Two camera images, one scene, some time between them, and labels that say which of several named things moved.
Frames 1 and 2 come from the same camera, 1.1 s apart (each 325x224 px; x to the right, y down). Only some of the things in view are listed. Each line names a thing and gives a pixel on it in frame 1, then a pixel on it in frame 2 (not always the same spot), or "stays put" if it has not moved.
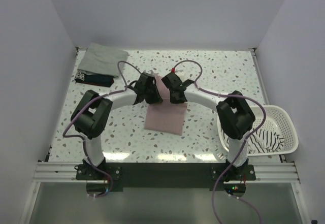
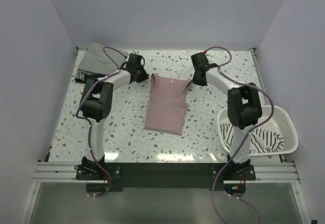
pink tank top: (165, 117) stays put
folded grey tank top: (102, 60) stays put
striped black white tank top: (259, 141) stays put
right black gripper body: (172, 99) → (199, 82)
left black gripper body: (152, 95) → (142, 74)
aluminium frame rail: (66, 172) stays put
